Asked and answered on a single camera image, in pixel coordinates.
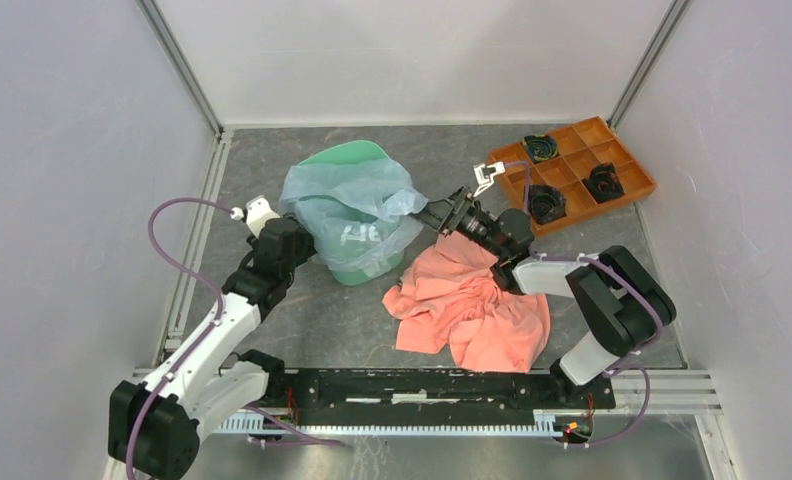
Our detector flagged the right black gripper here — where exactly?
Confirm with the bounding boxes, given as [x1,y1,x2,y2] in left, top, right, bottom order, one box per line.
[404,184,507,260]

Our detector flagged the light blue plastic trash bag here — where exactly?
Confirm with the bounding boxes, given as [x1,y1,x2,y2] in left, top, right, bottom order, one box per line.
[278,156,430,276]

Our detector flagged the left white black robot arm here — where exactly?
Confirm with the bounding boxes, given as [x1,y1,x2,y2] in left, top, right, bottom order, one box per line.
[107,215,315,479]

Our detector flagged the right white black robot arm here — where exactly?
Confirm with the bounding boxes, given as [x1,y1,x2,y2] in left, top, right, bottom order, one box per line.
[412,187,677,408]

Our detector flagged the green plastic trash bin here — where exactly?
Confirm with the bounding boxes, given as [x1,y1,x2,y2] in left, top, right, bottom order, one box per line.
[299,139,407,287]

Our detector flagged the salmon pink cloth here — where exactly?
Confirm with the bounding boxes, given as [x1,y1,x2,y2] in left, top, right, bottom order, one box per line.
[382,233,551,373]

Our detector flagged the black round part front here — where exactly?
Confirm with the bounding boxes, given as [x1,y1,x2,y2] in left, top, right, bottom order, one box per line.
[524,184,566,225]

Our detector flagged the black round part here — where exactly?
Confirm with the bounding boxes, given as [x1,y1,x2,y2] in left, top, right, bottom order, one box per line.
[524,184,566,225]
[582,162,625,204]

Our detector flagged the black coil with yellow-green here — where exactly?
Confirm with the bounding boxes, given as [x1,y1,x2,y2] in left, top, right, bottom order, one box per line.
[521,135,559,164]

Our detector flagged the orange compartment tray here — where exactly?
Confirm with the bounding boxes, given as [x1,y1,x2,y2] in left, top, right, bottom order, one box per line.
[486,116,657,237]

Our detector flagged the black round part right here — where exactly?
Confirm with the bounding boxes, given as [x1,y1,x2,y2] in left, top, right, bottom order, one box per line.
[582,162,625,204]

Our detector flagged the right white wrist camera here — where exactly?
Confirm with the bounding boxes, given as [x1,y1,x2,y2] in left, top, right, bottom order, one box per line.
[473,162,506,198]

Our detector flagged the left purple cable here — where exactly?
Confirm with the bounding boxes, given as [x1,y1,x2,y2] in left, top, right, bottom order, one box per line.
[124,197,245,480]

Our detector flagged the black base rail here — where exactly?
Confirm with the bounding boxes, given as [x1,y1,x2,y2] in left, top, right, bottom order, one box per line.
[217,350,616,447]

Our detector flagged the left aluminium frame post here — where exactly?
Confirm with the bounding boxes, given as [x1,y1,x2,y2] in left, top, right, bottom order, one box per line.
[136,0,224,137]

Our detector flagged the aluminium frame post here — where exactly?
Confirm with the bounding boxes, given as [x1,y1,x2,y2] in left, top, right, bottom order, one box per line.
[607,0,692,128]
[136,0,224,137]

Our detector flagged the right aluminium frame post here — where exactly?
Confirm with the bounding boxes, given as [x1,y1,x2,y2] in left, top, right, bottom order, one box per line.
[607,0,692,128]

